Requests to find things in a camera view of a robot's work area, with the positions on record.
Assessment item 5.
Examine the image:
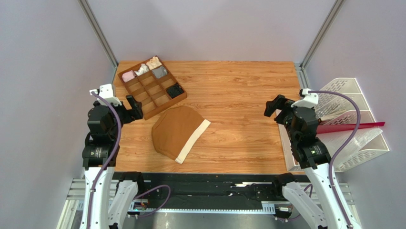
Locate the brown underwear white waistband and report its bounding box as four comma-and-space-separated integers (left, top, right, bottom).
152, 106, 211, 164

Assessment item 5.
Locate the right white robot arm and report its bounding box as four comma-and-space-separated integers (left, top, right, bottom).
264, 93, 361, 229

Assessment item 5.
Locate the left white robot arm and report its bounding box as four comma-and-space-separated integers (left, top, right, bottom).
80, 95, 145, 229

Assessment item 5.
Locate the pink rolled underwear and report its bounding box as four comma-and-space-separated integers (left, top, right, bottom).
122, 70, 137, 83

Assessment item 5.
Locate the white rolled underwear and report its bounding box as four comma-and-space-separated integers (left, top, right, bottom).
134, 63, 150, 76

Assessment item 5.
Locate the black rolled underwear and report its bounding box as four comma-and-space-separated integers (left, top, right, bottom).
166, 83, 184, 99

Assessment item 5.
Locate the grey rolled underwear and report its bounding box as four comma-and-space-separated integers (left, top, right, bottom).
152, 65, 168, 79

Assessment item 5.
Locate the beige rolled underwear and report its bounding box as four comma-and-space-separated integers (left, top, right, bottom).
146, 56, 162, 70

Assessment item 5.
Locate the brown wooden divider tray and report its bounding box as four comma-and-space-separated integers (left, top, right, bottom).
118, 58, 188, 120

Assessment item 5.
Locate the red plastic folder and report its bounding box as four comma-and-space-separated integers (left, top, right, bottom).
317, 122, 386, 134

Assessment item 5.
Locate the white mesh file rack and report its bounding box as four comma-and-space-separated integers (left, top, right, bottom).
275, 77, 390, 173

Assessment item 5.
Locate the clear plastic sheet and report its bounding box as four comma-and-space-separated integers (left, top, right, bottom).
318, 127, 382, 172

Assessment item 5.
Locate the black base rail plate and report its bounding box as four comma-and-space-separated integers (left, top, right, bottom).
139, 173, 287, 210

